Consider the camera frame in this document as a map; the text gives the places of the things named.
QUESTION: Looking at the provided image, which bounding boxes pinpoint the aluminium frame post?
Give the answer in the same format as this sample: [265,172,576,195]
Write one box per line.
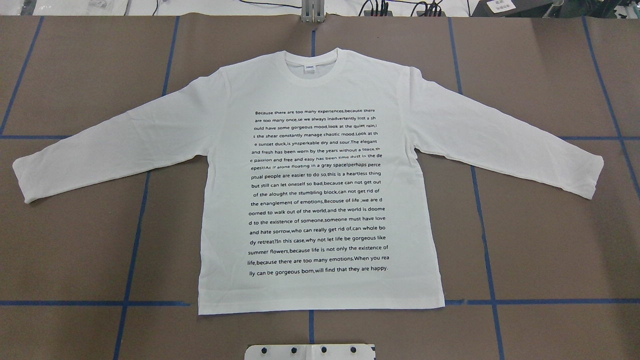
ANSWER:
[301,0,326,23]

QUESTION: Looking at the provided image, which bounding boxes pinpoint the black box with label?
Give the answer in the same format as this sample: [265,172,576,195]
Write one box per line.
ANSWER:
[471,0,554,18]

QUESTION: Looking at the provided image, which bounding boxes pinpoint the grey orange cable hub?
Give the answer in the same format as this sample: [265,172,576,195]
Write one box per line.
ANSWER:
[358,0,393,18]

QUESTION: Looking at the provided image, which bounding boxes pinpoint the clear plastic bag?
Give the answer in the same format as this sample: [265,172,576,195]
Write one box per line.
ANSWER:
[82,0,130,16]

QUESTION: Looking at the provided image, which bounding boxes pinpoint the white mount base plate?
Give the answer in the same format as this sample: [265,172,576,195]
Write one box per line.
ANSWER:
[244,343,377,360]

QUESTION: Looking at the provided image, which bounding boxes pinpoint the white long-sleeve printed shirt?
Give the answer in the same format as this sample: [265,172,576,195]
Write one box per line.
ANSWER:
[13,48,604,315]

